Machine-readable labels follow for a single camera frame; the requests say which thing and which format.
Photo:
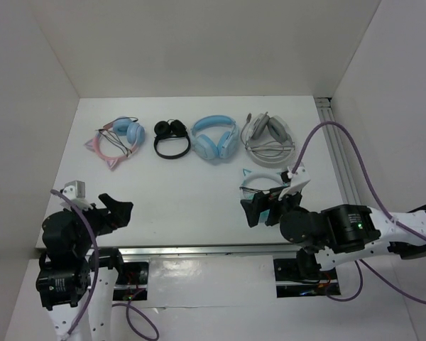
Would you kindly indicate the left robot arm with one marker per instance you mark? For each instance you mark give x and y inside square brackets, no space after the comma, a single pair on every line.
[77,278]

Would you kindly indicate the white grey gaming headset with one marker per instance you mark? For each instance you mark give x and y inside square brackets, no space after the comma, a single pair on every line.
[268,140]

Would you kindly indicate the small black headphones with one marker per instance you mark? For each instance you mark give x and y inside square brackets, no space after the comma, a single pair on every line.
[171,130]

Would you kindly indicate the aluminium rail front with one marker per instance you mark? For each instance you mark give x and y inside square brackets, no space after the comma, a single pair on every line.
[248,249]

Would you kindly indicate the pink blue cat-ear headphones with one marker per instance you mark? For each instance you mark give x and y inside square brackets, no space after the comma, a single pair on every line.
[125,133]

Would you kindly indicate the teal cat-ear headphones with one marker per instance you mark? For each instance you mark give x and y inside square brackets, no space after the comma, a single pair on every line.
[254,182]

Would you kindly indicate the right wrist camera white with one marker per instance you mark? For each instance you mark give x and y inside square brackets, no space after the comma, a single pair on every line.
[294,181]

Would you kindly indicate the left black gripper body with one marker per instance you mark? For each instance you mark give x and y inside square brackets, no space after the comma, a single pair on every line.
[99,222]

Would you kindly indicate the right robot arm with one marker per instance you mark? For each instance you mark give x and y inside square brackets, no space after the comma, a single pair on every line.
[339,234]

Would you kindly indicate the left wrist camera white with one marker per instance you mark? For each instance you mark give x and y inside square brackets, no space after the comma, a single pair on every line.
[74,191]

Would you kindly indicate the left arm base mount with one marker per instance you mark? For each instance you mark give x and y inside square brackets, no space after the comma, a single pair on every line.
[132,283]

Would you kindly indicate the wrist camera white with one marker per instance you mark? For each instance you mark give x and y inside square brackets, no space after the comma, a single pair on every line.
[294,181]
[74,191]

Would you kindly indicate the aluminium rail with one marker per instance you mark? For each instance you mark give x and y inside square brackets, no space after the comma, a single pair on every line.
[248,249]
[333,137]

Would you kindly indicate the aluminium rail right side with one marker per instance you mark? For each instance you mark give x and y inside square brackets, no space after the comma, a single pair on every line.
[333,137]

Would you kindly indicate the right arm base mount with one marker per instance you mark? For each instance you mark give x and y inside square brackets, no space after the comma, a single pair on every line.
[290,283]

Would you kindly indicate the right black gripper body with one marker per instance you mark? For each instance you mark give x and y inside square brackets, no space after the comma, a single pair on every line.
[276,207]

